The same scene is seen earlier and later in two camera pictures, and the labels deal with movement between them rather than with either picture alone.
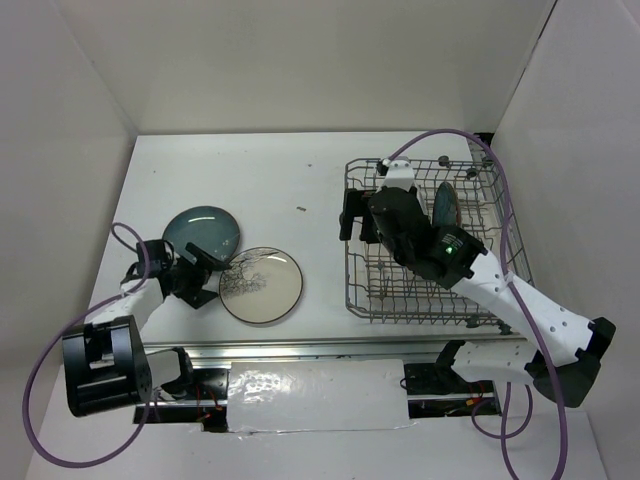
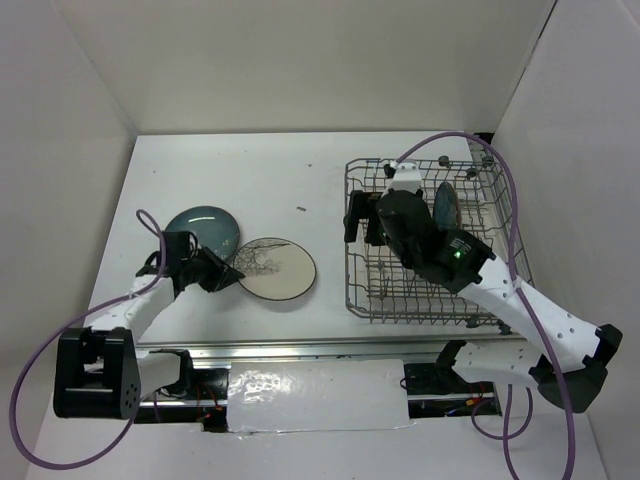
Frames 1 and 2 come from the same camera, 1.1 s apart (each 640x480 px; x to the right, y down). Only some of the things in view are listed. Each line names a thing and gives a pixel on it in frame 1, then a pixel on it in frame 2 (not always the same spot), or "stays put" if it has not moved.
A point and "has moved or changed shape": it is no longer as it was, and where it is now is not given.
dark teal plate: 444,206 stays put
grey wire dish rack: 382,289 stays put
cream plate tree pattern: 264,285 has moved or changed shape
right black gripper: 355,205 stays put
